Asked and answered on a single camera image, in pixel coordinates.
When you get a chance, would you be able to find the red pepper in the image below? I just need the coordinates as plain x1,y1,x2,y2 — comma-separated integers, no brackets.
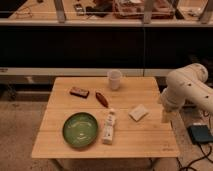
95,92,109,108

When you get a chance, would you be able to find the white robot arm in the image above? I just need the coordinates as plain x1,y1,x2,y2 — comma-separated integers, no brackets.
159,63,213,123

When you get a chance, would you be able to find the white ceramic cup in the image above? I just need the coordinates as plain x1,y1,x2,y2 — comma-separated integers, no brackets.
107,69,122,90

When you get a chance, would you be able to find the beige sponge block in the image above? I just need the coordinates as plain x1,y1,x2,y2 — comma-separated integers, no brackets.
129,104,148,121

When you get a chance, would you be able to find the black pedal box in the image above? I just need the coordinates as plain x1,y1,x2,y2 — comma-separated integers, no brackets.
187,125,213,144

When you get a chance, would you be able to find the white bottle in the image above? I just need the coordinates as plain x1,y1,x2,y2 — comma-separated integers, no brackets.
102,108,116,145

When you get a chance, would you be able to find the wooden table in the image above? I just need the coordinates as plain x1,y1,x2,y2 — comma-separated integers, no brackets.
32,77,179,160

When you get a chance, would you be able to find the brown rectangular block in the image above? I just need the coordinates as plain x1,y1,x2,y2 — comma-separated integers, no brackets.
70,87,89,98

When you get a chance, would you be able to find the green bowl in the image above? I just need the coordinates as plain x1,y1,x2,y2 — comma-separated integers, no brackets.
62,112,99,148

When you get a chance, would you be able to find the tray of items on shelf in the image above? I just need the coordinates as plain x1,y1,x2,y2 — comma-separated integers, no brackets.
113,0,174,19

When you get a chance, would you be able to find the black device on shelf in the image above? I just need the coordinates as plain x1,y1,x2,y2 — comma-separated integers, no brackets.
86,3,112,17

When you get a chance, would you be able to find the small dark remote on shelf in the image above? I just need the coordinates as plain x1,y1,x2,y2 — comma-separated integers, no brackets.
73,4,85,16

